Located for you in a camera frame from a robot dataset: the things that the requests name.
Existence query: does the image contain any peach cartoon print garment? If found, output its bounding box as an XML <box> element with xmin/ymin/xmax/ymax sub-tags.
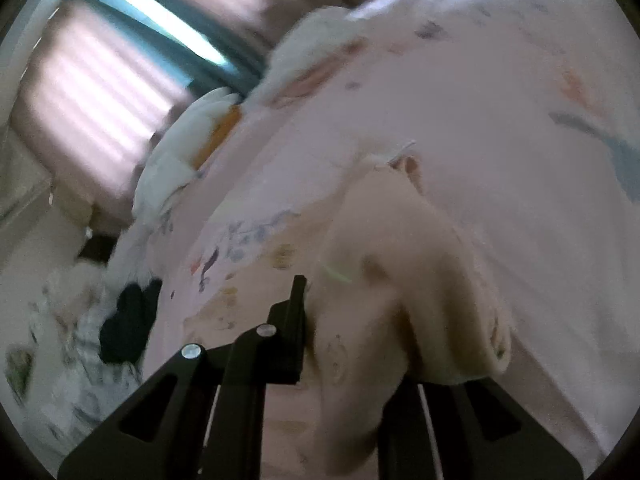
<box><xmin>182</xmin><ymin>154</ymin><xmax>514</xmax><ymax>480</ymax></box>

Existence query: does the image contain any black garment on bed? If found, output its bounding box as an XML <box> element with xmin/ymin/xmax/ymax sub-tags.
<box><xmin>99</xmin><ymin>278</ymin><xmax>163</xmax><ymax>365</ymax></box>

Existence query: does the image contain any pink pleated curtain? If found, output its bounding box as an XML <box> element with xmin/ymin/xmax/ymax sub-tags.
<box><xmin>9</xmin><ymin>0</ymin><xmax>361</xmax><ymax>219</ymax></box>

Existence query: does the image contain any plaid grey white clothing pile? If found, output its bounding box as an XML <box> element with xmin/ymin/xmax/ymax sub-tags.
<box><xmin>6</xmin><ymin>260</ymin><xmax>153</xmax><ymax>460</ymax></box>

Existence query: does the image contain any pink animal print bedsheet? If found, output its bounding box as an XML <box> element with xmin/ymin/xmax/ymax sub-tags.
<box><xmin>142</xmin><ymin>0</ymin><xmax>640</xmax><ymax>476</ymax></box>

